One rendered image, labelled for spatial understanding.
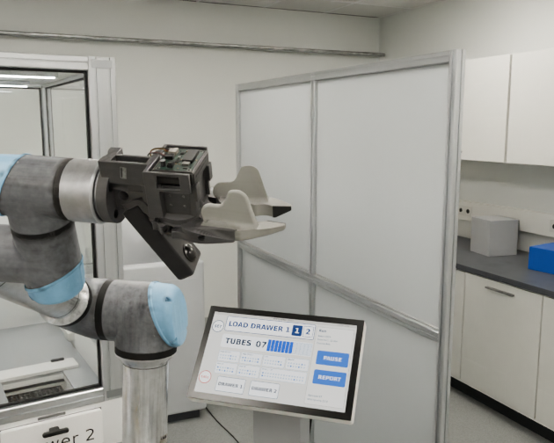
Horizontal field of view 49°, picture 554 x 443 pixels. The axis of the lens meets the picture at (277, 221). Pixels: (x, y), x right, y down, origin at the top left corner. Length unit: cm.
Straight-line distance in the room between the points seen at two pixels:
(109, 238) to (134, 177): 122
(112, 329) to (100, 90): 91
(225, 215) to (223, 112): 472
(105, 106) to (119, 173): 119
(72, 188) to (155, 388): 57
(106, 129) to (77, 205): 117
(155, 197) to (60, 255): 17
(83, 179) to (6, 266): 17
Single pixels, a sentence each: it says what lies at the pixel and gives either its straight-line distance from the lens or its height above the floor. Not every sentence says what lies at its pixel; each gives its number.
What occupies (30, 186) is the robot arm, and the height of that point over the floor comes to 173.
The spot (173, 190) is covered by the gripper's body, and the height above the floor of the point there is 173.
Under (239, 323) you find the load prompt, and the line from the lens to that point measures 202.
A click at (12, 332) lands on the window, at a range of 194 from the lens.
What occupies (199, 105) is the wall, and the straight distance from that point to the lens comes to 531.
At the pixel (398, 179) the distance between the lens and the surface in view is 249.
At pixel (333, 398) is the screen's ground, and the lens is 187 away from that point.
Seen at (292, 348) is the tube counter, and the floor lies 111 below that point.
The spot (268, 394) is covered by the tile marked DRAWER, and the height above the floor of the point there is 99.
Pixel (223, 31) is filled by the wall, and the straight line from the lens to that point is 544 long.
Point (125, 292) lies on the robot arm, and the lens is 116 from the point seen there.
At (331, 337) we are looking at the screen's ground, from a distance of 193.
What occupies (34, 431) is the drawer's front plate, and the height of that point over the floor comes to 91.
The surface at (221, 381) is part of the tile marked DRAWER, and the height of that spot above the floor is 101.
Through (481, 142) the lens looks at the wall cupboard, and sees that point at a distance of 450.
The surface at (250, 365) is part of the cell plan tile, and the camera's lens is 196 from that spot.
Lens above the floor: 180
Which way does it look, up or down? 9 degrees down
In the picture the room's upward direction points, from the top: straight up
